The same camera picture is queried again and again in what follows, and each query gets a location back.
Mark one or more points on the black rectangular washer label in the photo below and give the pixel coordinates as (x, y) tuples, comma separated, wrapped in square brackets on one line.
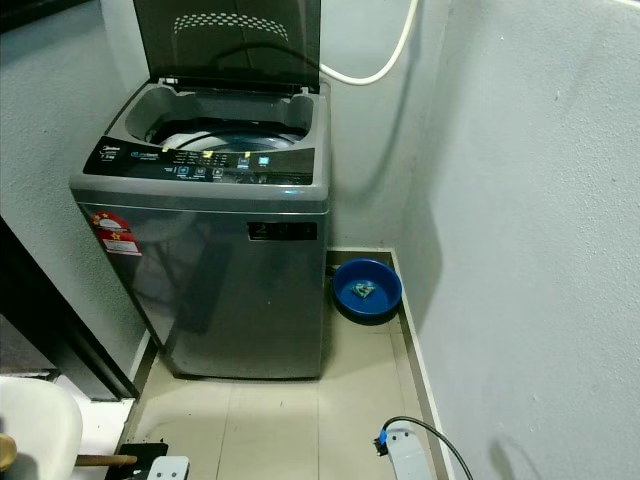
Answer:
[(282, 231)]

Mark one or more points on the black washer control panel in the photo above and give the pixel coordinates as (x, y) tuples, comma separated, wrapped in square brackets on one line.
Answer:
[(140, 160)]

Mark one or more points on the red energy label sticker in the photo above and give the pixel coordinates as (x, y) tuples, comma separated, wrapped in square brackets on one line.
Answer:
[(113, 233)]

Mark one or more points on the dark tinted washer lid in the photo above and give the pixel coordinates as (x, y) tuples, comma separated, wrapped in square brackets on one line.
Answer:
[(230, 55)]

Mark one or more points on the blue plastic basin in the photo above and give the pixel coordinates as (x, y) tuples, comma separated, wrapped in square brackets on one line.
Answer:
[(385, 285)]

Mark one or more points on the wooden chair leg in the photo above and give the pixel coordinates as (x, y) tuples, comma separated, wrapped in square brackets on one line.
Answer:
[(105, 461)]

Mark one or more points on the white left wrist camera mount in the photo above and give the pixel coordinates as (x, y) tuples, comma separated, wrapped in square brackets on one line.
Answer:
[(168, 469)]

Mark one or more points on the dark overhead shelf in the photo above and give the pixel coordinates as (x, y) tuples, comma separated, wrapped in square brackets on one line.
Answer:
[(40, 8)]

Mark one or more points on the black door frame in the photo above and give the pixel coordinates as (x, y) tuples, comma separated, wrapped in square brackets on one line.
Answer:
[(50, 320)]

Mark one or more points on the small green packet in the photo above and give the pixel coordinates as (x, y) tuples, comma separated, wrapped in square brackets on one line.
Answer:
[(363, 291)]

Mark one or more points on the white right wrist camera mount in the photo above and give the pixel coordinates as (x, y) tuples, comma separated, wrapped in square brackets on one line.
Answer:
[(407, 455)]

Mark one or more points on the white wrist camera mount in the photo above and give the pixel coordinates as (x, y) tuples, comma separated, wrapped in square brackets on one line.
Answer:
[(407, 455), (168, 469)]

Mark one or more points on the grey top-load washing machine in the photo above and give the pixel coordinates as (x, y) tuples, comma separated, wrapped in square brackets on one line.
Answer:
[(240, 300)]

